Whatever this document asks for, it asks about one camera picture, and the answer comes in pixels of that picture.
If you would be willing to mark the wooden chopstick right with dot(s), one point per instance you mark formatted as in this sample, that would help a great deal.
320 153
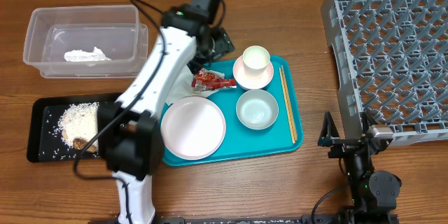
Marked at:
290 103

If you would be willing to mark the brown food piece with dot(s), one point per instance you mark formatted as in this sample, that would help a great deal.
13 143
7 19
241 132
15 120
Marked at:
79 144

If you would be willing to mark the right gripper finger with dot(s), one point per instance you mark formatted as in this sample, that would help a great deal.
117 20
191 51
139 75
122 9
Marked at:
367 121
329 129

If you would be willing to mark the clear plastic bin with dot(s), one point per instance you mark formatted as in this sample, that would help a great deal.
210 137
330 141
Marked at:
116 30

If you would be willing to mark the red snack wrapper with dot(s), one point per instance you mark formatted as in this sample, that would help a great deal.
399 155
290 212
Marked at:
208 80

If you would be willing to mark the white rice pile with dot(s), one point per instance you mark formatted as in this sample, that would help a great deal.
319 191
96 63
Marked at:
64 123

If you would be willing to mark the small white napkin piece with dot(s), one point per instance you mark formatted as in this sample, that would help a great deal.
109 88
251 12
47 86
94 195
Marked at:
83 56

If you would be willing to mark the teal serving tray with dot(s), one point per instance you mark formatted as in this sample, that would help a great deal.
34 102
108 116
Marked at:
241 142

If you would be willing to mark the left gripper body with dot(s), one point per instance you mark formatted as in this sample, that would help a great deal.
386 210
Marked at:
218 41

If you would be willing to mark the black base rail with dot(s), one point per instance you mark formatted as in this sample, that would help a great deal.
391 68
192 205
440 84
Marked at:
304 219

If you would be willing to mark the wooden chopstick left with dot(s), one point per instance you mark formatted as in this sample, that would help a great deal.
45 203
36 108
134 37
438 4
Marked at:
287 105

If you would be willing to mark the black plastic tray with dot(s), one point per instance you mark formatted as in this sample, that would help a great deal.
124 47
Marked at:
37 116

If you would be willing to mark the white round plate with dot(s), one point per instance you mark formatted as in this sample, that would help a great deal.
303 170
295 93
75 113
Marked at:
193 128

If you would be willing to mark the white cup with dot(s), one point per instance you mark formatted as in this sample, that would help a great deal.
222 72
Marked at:
255 60

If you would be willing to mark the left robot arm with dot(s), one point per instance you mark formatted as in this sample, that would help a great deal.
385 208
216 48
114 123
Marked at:
129 134

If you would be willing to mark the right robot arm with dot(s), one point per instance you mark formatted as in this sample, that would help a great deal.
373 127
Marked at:
373 193

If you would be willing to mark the grey dishwasher rack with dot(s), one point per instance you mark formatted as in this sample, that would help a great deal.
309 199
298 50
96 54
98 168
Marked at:
391 58

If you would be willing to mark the grey bowl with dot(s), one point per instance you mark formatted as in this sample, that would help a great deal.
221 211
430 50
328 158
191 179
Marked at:
257 109

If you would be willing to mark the wooden chopstick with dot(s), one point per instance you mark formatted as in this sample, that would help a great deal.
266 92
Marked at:
287 105
290 103

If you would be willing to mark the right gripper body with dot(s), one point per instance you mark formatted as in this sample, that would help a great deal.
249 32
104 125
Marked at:
343 147

